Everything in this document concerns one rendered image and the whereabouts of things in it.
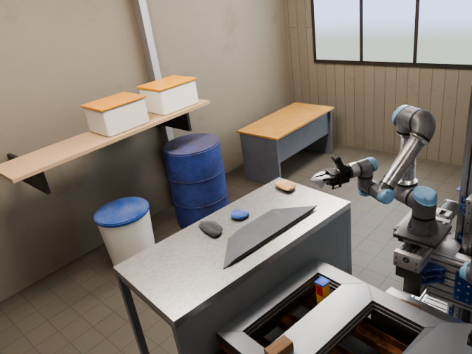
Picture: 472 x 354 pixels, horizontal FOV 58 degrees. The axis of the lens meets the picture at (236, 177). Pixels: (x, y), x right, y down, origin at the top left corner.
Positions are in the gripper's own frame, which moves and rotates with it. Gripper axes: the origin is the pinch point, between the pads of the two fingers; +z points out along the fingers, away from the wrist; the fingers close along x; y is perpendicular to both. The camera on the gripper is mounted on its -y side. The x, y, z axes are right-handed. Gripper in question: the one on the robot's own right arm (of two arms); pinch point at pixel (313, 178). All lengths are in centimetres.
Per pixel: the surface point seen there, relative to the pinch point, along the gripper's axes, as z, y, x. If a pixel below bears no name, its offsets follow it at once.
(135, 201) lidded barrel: 74, 111, 189
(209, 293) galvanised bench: 61, 39, -10
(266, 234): 18.8, 40.7, 16.9
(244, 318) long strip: 48, 57, -17
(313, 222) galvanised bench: -10.9, 43.2, 16.9
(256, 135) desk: -82, 118, 264
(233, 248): 39, 41, 15
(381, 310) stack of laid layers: -14, 56, -42
